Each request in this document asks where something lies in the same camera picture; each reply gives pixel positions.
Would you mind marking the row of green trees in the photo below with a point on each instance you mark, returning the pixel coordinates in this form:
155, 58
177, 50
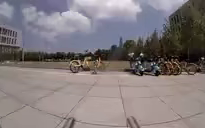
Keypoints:
170, 43

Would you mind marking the yellow bicycle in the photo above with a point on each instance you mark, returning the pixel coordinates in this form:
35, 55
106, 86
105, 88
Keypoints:
85, 64

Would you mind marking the robot's own part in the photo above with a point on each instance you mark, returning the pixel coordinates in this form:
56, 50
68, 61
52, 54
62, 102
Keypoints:
133, 122
69, 123

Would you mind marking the blue scooter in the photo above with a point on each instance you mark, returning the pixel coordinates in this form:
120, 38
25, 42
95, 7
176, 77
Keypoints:
138, 66
153, 67

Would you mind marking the tall grey building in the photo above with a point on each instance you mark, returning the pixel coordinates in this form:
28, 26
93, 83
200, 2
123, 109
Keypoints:
186, 16

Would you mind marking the grey stone paved plaza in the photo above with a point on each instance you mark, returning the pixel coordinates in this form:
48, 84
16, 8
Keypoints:
103, 96

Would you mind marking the white building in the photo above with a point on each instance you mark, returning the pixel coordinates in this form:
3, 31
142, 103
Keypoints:
5, 38

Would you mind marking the pole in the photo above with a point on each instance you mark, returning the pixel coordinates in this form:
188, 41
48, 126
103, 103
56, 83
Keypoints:
22, 53

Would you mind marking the row of parked bicycles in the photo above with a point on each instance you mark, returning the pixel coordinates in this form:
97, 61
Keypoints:
186, 66

